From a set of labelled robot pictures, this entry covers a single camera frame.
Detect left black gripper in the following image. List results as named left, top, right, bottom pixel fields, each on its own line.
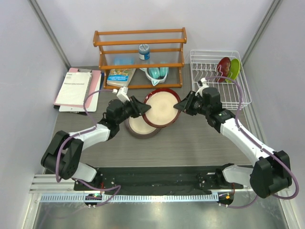
left=116, top=96, right=151, bottom=125

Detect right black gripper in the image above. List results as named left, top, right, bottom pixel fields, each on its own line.
left=174, top=91, right=210, bottom=116

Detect brown rimmed cream plate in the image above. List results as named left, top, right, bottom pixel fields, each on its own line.
left=124, top=116, right=161, bottom=139

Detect red rimmed grey plate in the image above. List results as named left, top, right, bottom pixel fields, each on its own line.
left=143, top=88, right=181, bottom=128

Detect dark patterned plate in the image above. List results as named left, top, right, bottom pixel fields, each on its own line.
left=215, top=57, right=231, bottom=83

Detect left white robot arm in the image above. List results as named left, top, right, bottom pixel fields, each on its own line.
left=41, top=96, right=151, bottom=190

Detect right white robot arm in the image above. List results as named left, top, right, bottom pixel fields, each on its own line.
left=174, top=87, right=292, bottom=198

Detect orange wooden shelf rack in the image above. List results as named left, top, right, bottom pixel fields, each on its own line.
left=93, top=27, right=187, bottom=89

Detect blue paperback book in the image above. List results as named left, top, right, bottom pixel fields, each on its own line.
left=107, top=68, right=136, bottom=87

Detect teal cat ear headphones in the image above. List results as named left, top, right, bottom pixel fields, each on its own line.
left=140, top=67, right=169, bottom=86

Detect white board under folder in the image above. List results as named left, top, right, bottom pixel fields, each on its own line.
left=59, top=93, right=99, bottom=113

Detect light blue box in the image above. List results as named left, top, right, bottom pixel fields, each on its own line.
left=113, top=57, right=134, bottom=65

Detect pink folder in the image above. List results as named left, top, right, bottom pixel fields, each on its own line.
left=58, top=68, right=102, bottom=111

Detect blue lidded jar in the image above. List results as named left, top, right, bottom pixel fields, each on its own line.
left=138, top=44, right=150, bottom=60

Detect green plate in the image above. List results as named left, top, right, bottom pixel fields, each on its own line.
left=225, top=59, right=241, bottom=83

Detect white spiral manual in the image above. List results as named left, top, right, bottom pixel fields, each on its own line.
left=54, top=72, right=92, bottom=105

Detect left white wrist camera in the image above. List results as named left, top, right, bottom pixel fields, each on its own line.
left=112, top=86, right=130, bottom=103

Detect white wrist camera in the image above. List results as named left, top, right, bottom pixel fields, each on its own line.
left=112, top=86, right=130, bottom=103
left=196, top=78, right=209, bottom=96

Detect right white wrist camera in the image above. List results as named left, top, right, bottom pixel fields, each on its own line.
left=196, top=78, right=209, bottom=96

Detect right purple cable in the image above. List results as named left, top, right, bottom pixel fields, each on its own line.
left=204, top=76, right=300, bottom=208

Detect purple cable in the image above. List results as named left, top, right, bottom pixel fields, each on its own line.
left=55, top=89, right=118, bottom=184
left=204, top=76, right=300, bottom=208

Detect white wire dish rack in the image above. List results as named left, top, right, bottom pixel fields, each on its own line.
left=190, top=50, right=252, bottom=110

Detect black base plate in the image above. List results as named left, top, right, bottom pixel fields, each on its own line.
left=73, top=163, right=244, bottom=191

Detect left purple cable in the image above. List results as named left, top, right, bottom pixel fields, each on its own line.
left=55, top=89, right=118, bottom=184

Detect white slotted cable duct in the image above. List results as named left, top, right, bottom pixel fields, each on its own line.
left=40, top=193, right=219, bottom=203

